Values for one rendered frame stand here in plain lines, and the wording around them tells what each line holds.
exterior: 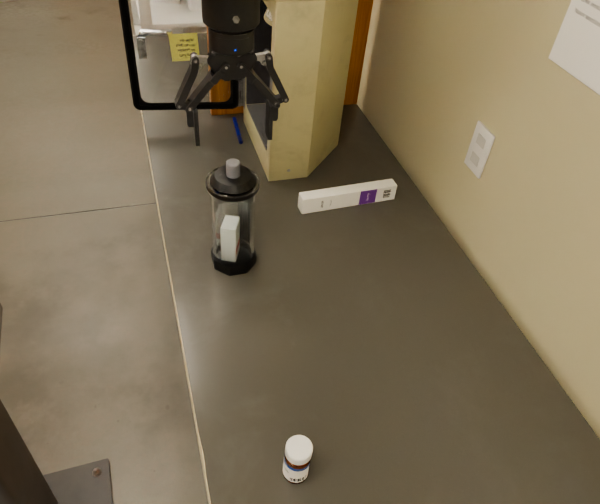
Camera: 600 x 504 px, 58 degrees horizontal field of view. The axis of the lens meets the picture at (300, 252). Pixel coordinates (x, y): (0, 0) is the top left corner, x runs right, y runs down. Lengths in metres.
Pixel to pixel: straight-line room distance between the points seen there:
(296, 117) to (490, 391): 0.78
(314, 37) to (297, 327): 0.65
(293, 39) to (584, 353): 0.89
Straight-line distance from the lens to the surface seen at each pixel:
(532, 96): 1.21
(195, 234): 1.33
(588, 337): 1.17
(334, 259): 1.28
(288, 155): 1.46
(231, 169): 1.08
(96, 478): 2.04
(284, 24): 1.30
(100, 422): 2.15
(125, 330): 2.37
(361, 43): 1.82
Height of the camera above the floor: 1.82
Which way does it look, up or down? 43 degrees down
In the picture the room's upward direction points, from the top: 6 degrees clockwise
